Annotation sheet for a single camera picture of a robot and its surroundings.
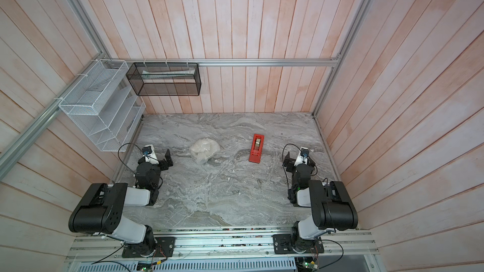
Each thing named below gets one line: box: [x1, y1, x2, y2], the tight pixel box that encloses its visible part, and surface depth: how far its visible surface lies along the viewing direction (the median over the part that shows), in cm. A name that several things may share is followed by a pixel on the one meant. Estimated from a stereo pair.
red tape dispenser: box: [248, 133, 266, 164], surface depth 100 cm
